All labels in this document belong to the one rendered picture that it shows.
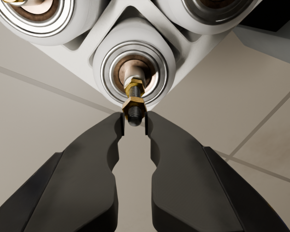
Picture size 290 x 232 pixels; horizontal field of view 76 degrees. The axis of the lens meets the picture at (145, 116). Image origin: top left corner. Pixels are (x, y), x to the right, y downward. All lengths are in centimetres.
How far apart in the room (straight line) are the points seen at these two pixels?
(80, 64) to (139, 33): 12
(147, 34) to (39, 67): 36
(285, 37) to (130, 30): 22
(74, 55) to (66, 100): 26
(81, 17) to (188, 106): 40
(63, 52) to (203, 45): 20
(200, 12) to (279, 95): 47
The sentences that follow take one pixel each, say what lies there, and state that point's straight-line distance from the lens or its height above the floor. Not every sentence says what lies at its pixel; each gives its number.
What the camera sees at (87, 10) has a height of 24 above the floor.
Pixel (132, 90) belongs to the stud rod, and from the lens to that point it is 16.
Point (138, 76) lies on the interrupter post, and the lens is 18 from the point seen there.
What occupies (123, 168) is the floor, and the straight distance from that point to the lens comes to 67.
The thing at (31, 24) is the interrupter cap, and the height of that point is 25.
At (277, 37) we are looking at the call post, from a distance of 35.
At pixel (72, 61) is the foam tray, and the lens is 30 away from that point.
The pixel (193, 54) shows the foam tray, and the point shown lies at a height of 18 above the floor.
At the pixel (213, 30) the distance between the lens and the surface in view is 22.
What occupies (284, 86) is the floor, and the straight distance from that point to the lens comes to 63.
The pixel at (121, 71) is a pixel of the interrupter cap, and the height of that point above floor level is 25.
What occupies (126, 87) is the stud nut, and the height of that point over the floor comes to 29.
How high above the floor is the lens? 45
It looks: 58 degrees down
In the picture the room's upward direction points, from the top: 175 degrees clockwise
